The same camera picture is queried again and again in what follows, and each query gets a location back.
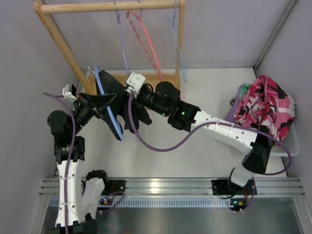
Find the green garment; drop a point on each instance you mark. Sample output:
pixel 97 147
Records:
pixel 244 88

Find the pink camouflage garment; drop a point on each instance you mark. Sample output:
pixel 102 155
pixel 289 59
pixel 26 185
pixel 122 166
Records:
pixel 266 107

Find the blue plastic hanger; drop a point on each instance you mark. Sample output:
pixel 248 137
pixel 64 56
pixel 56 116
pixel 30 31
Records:
pixel 113 119

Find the slotted grey cable duct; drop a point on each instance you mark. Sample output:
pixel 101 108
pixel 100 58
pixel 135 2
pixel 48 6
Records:
pixel 170 202

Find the aluminium mounting rail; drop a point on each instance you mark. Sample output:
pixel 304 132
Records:
pixel 265 186

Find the wooden clothes rack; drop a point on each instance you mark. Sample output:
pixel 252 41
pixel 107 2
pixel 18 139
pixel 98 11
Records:
pixel 53 16

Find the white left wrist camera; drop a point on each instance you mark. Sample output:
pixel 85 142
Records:
pixel 69 92

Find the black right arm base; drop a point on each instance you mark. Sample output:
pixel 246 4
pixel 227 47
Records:
pixel 224 187

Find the purple garment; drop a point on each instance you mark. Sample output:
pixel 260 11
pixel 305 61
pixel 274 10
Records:
pixel 234 104

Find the black trousers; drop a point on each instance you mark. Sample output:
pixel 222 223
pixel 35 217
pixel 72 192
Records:
pixel 119 105

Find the white laundry basket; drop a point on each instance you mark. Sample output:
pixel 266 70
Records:
pixel 291 142

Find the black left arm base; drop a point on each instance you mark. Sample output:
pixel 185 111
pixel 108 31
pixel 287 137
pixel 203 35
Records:
pixel 114 185

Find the purple plastic hanger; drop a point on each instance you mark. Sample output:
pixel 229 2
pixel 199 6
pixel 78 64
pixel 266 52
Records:
pixel 121 37

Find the pink plastic hanger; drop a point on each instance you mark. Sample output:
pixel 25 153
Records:
pixel 145 41

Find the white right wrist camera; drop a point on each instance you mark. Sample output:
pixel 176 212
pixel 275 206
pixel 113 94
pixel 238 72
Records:
pixel 134 83

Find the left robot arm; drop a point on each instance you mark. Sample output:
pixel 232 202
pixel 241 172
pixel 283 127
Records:
pixel 78 204

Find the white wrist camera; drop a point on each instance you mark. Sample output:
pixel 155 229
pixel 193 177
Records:
pixel 69 92
pixel 134 83

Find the light blue wire hanger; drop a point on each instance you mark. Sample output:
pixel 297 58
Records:
pixel 176 37

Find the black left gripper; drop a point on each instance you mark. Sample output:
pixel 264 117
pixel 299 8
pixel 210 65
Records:
pixel 89 105

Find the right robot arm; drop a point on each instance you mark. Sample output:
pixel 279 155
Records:
pixel 255 144

